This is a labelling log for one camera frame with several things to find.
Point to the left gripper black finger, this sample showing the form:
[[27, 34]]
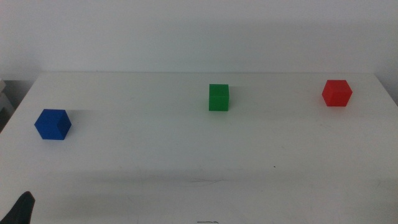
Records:
[[20, 210]]

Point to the blue cube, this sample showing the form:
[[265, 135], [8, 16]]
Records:
[[51, 124]]

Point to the green cube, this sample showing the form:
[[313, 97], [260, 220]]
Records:
[[219, 98]]

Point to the red cube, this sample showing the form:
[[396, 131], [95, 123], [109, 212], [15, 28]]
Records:
[[336, 93]]

